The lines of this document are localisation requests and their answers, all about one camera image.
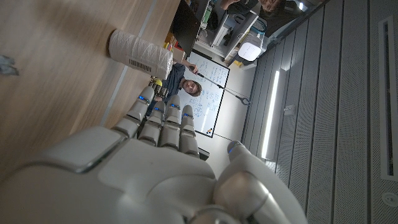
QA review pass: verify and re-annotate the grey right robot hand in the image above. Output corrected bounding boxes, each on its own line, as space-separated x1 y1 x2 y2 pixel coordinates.
0 86 308 224

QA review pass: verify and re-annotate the white thread spool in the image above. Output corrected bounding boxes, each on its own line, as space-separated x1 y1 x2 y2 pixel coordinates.
108 29 174 80

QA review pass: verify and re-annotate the seated person in blue shirt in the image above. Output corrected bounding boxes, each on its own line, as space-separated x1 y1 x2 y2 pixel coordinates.
146 60 203 116

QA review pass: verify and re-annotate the black reacher grabber tool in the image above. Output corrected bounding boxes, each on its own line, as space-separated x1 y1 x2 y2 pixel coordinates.
189 65 251 106

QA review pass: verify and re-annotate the long ceiling light strip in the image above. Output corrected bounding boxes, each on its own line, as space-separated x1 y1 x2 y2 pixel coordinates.
261 70 280 160

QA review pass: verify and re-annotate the black computer monitor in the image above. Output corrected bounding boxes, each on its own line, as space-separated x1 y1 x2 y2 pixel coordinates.
172 0 202 57

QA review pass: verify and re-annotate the white rounded container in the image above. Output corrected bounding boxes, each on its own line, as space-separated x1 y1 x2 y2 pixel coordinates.
238 37 264 62

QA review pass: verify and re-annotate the white shelf cabinet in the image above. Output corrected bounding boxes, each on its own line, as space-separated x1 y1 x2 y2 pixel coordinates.
194 6 270 70

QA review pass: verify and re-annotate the standing person in black clothes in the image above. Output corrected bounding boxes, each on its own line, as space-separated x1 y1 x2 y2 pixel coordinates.
219 0 307 37

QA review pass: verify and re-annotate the long ceiling vent slot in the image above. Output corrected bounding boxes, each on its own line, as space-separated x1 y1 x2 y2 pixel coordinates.
377 15 398 181

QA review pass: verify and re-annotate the whiteboard with black frame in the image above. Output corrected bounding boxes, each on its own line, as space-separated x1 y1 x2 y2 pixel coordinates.
177 49 231 139

